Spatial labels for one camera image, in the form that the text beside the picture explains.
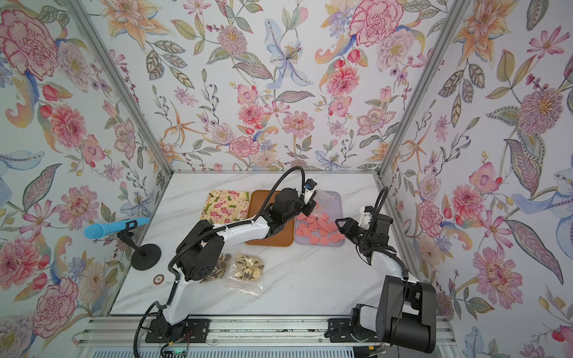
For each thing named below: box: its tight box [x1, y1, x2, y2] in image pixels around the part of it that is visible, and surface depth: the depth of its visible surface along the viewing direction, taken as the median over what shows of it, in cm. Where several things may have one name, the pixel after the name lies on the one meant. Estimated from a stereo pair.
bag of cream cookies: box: [224, 252, 266, 297], surface depth 86 cm
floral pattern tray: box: [199, 190, 251, 226], surface depth 109 cm
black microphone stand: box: [117, 220, 162, 271], surface depth 90 cm
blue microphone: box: [84, 217, 151, 240], surface depth 69 cm
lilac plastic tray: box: [293, 190, 345, 247], surface depth 99 cm
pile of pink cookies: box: [295, 213, 345, 246], surface depth 100 cm
